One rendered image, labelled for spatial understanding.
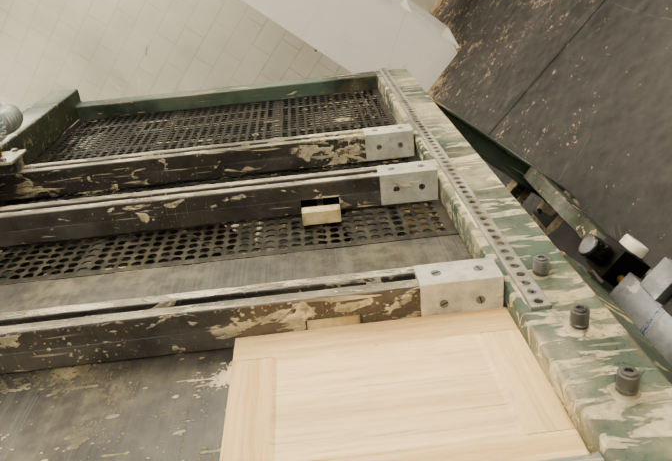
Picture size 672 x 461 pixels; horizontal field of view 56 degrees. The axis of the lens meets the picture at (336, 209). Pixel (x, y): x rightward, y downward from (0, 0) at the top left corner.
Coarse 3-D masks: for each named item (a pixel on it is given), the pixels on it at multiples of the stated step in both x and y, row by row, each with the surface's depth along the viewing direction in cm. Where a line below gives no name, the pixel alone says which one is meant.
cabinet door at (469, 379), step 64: (448, 320) 93; (512, 320) 92; (256, 384) 84; (320, 384) 83; (384, 384) 82; (448, 384) 81; (512, 384) 80; (256, 448) 74; (320, 448) 73; (384, 448) 72; (448, 448) 71; (512, 448) 70; (576, 448) 69
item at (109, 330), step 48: (240, 288) 97; (288, 288) 96; (336, 288) 94; (384, 288) 93; (432, 288) 93; (480, 288) 94; (0, 336) 92; (48, 336) 92; (96, 336) 93; (144, 336) 93; (192, 336) 94; (240, 336) 94
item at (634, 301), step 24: (600, 240) 102; (624, 240) 103; (576, 264) 106; (600, 264) 103; (624, 264) 101; (600, 288) 101; (624, 288) 98; (648, 288) 90; (624, 312) 95; (648, 312) 92; (648, 336) 89
